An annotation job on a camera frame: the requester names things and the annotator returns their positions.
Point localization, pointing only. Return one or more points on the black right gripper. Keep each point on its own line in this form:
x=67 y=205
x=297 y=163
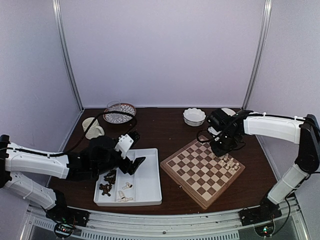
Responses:
x=219 y=152

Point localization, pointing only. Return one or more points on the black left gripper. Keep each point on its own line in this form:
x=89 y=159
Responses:
x=126 y=168

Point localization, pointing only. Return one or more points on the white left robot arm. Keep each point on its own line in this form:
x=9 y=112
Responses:
x=15 y=160

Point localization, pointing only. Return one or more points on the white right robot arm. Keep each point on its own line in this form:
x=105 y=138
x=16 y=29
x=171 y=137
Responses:
x=292 y=144

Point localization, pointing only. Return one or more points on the dark chess pieces pile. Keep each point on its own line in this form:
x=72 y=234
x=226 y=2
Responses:
x=110 y=179

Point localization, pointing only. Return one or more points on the light chess pieces pile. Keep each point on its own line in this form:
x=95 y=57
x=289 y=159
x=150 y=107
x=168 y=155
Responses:
x=126 y=193

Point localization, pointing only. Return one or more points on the wooden chess board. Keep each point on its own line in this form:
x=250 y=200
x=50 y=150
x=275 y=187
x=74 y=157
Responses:
x=200 y=176

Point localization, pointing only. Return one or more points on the cream round bowl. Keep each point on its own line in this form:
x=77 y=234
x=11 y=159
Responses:
x=228 y=111

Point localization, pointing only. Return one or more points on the white plastic tray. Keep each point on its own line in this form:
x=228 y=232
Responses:
x=146 y=182

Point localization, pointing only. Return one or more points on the white scalloped bowl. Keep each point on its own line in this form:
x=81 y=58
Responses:
x=194 y=117

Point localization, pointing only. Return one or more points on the patterned brown plate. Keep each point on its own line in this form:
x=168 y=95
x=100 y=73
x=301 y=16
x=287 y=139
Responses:
x=116 y=118

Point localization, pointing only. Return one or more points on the cream ceramic mug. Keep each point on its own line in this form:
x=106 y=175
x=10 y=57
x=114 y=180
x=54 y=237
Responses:
x=92 y=128

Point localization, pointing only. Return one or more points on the clear drinking glass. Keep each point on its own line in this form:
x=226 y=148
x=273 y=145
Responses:
x=114 y=106

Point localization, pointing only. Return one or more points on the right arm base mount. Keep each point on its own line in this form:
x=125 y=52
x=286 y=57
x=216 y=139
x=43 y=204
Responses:
x=256 y=215

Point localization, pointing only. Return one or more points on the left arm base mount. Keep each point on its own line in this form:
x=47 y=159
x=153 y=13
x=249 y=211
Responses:
x=70 y=216

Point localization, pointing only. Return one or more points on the right aluminium frame post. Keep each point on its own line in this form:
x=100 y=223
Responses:
x=262 y=39

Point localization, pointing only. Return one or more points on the aluminium frame post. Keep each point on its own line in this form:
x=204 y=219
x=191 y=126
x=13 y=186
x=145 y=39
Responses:
x=262 y=39
x=66 y=56

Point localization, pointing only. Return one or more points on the left aluminium frame post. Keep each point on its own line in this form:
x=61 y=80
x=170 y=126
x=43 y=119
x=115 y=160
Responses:
x=66 y=56

